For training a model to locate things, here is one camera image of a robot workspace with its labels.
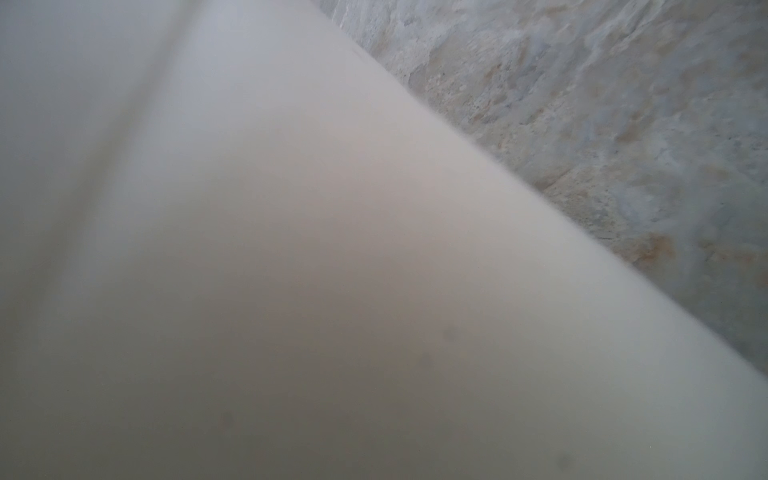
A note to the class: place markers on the white paper bag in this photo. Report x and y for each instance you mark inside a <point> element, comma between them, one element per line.
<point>234,247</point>

